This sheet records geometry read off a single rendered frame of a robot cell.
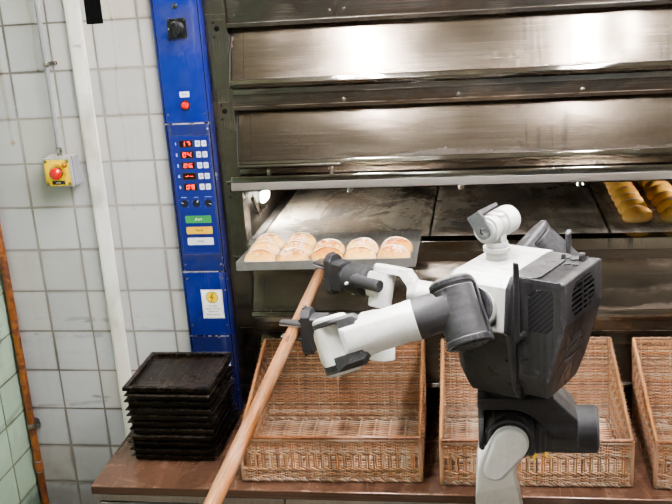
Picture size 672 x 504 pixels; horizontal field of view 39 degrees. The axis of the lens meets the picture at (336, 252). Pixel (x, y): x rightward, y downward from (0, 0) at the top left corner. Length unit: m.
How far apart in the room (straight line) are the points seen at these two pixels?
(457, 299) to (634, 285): 1.28
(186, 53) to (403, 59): 0.68
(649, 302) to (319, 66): 1.29
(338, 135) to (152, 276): 0.83
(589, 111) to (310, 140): 0.87
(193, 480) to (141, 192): 0.97
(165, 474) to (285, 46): 1.39
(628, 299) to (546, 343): 1.10
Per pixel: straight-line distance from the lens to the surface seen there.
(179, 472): 3.06
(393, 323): 1.98
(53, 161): 3.25
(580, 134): 3.01
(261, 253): 2.89
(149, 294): 3.34
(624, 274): 3.17
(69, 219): 3.36
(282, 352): 2.21
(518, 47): 2.96
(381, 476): 2.88
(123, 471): 3.12
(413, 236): 3.10
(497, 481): 2.33
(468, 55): 2.96
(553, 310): 2.05
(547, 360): 2.11
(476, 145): 2.99
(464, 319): 1.97
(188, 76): 3.08
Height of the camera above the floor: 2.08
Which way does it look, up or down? 17 degrees down
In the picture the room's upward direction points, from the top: 4 degrees counter-clockwise
